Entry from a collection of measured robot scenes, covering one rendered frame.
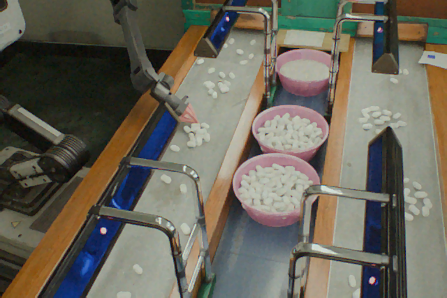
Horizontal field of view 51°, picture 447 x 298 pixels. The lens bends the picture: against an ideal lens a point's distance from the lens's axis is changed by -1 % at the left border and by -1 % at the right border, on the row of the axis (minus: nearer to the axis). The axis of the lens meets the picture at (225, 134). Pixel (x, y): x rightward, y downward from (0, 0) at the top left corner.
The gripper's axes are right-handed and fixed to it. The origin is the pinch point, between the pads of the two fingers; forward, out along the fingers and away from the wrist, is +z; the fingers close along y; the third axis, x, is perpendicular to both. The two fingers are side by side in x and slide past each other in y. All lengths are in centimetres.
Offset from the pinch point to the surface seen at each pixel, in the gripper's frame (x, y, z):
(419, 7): -64, 78, 47
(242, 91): -6.2, 25.2, 9.2
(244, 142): -13.7, -8.7, 14.9
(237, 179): -13.8, -25.7, 16.8
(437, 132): -55, 10, 63
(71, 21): 134, 159, -89
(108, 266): 5, -65, -2
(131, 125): 14.1, -7.5, -17.5
